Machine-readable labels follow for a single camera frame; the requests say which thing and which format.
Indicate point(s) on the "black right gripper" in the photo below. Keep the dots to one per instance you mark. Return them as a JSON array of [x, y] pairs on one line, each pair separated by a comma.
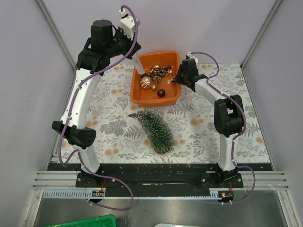
[[177, 78]]

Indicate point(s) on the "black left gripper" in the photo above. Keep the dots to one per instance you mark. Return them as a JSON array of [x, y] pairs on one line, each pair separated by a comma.
[[129, 42]]

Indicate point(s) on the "clear plastic ornament tag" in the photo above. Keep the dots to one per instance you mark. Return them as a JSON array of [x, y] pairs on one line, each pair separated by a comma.
[[138, 65]]

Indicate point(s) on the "small green christmas tree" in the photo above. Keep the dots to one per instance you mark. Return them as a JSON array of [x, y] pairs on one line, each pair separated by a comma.
[[158, 132]]

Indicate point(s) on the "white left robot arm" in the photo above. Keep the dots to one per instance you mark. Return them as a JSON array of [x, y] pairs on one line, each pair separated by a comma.
[[105, 42]]

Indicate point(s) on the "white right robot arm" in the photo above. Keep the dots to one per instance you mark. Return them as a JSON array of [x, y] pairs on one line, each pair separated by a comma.
[[229, 118]]

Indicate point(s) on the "gold wrapped round ornament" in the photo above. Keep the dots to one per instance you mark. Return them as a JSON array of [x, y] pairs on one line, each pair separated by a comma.
[[170, 72]]

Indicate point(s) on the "gold and brown ornament pile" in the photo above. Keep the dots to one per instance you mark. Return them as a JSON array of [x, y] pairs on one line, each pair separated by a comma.
[[159, 70]]

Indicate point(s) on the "brown pine cone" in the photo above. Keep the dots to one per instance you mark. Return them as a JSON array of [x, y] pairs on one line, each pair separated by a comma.
[[156, 79]]

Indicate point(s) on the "dark brown bauble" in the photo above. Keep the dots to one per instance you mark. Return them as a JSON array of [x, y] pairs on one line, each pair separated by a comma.
[[161, 93]]

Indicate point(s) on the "small gold bauble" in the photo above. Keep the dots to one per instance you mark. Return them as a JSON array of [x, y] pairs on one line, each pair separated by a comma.
[[153, 87]]

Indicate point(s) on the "large gold striped bauble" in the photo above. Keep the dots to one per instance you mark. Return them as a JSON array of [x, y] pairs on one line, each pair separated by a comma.
[[145, 82]]

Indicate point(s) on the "floral patterned table mat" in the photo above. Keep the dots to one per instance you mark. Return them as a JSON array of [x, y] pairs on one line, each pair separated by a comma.
[[120, 139]]

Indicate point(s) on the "green plastic crate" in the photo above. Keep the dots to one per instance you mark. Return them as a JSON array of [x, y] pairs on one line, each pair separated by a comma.
[[100, 221]]

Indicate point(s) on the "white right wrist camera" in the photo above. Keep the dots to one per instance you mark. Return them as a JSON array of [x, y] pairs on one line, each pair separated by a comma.
[[189, 55]]

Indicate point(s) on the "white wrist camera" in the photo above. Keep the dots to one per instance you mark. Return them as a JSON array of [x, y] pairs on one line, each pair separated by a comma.
[[127, 24], [189, 55]]

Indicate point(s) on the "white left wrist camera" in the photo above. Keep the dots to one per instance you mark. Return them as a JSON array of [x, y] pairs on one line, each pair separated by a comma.
[[127, 24]]

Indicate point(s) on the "aluminium frame post left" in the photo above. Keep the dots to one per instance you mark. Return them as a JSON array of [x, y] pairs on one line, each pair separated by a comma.
[[46, 14]]

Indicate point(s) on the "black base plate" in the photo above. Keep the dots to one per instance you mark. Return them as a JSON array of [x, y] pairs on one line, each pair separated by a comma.
[[160, 180]]

